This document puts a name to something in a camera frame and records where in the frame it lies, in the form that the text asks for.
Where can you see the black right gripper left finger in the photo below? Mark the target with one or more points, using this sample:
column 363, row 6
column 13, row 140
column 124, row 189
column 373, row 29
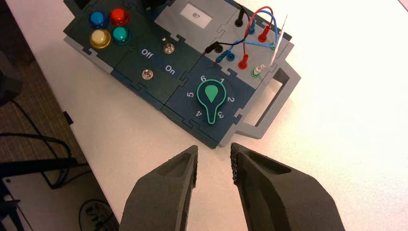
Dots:
column 162, row 197

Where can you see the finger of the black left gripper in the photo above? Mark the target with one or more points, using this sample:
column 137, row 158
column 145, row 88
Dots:
column 154, row 4

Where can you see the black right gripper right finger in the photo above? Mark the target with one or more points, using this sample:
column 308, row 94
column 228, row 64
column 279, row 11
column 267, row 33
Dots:
column 280, row 204

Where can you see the red push button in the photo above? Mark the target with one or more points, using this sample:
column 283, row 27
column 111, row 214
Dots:
column 119, row 16

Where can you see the white number label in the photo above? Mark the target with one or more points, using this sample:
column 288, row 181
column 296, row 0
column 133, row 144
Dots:
column 196, row 15

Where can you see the green push button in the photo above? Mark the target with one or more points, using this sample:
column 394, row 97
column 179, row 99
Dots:
column 120, row 35

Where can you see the blue push button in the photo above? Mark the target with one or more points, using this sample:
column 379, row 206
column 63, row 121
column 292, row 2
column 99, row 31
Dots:
column 98, row 18

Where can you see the yellow push button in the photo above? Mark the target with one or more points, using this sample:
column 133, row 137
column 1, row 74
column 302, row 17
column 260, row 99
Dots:
column 100, row 38

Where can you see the grey and blue control box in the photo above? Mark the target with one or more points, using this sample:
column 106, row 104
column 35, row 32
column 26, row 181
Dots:
column 178, row 86

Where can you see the green rotary pointer knob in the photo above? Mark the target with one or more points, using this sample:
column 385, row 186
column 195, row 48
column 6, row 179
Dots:
column 211, row 97

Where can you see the white board with round logo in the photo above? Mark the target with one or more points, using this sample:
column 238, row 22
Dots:
column 47, row 210

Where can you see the black table edge clamp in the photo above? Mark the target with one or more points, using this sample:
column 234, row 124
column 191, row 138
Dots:
column 67, row 118

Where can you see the black floor bar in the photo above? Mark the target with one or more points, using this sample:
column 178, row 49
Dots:
column 32, row 167

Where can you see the metal toggle switch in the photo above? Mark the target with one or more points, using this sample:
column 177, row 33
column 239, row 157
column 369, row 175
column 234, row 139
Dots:
column 147, row 74
column 168, row 47

